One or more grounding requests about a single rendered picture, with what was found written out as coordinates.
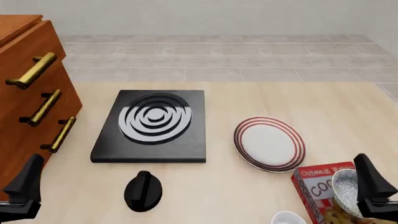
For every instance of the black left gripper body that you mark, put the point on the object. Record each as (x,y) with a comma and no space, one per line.
(15,211)

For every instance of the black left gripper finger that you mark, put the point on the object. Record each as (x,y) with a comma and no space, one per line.
(28,182)

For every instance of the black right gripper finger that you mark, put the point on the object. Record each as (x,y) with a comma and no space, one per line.
(370,184)

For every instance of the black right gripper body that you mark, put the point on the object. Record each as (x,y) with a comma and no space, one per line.
(382,210)

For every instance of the black patterned bowl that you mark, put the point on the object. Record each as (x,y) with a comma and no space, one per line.
(346,186)

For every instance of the red cookies box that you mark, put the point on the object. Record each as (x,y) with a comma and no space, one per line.
(314,186)

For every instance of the flat black stove plate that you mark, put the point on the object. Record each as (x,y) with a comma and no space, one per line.
(105,149)

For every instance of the small white bowl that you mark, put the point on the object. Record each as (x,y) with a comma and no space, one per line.
(287,219)

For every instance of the white plate with red rings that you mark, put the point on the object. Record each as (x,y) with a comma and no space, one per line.
(269,144)

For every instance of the wooden drawer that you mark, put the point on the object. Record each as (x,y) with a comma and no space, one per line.
(46,42)
(63,81)
(31,142)

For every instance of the round black stove knob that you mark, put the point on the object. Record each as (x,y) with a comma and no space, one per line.
(143,191)

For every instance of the wooden cabinet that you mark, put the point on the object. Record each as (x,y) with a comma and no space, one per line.
(12,30)

